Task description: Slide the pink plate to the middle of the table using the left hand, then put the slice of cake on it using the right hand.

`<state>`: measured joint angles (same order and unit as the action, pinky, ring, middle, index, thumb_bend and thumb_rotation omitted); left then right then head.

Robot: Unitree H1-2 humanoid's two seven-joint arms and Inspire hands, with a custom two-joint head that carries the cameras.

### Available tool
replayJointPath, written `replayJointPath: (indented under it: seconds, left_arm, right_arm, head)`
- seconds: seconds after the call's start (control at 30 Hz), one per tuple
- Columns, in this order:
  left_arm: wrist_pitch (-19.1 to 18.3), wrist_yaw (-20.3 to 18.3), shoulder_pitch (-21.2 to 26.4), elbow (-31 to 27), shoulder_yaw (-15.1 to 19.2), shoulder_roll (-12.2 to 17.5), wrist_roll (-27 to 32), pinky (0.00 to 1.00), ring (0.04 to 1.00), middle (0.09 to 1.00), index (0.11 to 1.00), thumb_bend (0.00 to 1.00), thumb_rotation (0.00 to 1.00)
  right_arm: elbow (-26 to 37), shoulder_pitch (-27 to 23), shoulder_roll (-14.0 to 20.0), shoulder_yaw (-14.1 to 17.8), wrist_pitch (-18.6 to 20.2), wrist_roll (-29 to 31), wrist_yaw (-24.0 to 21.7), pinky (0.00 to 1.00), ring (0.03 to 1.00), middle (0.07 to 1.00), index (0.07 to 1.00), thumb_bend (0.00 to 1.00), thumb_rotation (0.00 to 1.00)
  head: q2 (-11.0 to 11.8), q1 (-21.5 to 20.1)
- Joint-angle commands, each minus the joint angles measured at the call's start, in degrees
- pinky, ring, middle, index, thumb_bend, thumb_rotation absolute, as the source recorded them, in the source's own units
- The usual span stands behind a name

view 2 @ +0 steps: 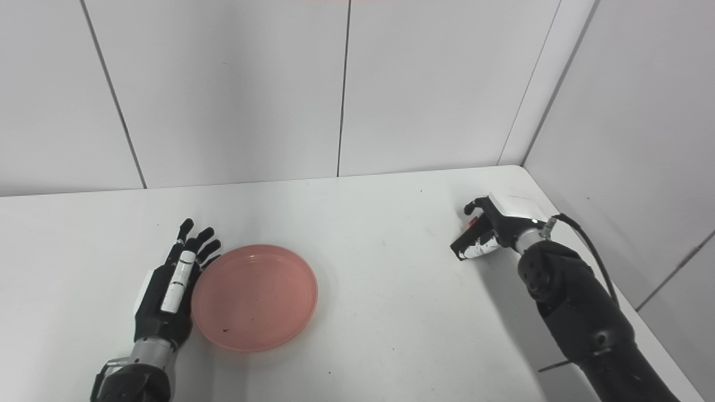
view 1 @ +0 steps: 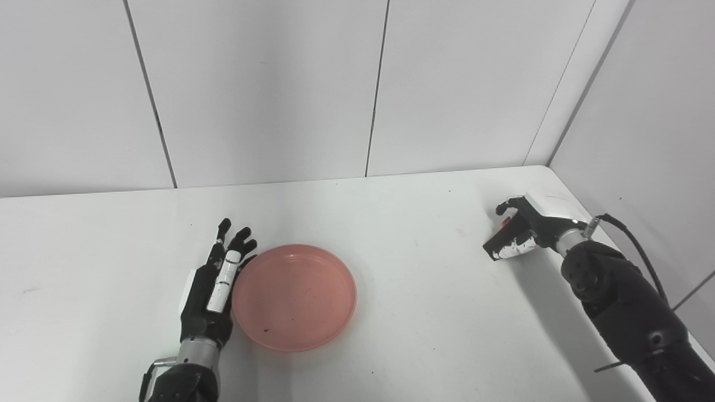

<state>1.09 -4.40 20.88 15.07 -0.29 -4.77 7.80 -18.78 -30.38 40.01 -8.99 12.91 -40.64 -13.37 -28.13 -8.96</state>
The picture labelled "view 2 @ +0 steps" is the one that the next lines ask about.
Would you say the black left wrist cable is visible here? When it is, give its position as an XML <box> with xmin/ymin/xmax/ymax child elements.
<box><xmin>90</xmin><ymin>362</ymin><xmax>115</xmax><ymax>402</ymax></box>

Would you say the chocolate cake slice with fruit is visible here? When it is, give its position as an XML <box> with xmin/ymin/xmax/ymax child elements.
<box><xmin>450</xmin><ymin>215</ymin><xmax>495</xmax><ymax>261</ymax></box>

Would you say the pink round plate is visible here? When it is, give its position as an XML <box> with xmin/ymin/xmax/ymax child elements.
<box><xmin>191</xmin><ymin>244</ymin><xmax>319</xmax><ymax>352</ymax></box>

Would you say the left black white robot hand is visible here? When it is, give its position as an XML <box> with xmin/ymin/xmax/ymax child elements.
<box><xmin>133</xmin><ymin>218</ymin><xmax>222</xmax><ymax>351</ymax></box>

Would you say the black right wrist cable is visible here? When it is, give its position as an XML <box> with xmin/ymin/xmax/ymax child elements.
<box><xmin>537</xmin><ymin>213</ymin><xmax>621</xmax><ymax>374</ymax></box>

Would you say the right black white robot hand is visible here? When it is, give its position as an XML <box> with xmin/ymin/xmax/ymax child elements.
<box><xmin>455</xmin><ymin>194</ymin><xmax>552</xmax><ymax>261</ymax></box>

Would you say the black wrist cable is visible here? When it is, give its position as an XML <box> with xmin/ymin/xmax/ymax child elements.
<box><xmin>90</xmin><ymin>362</ymin><xmax>115</xmax><ymax>402</ymax></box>
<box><xmin>537</xmin><ymin>213</ymin><xmax>621</xmax><ymax>374</ymax></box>

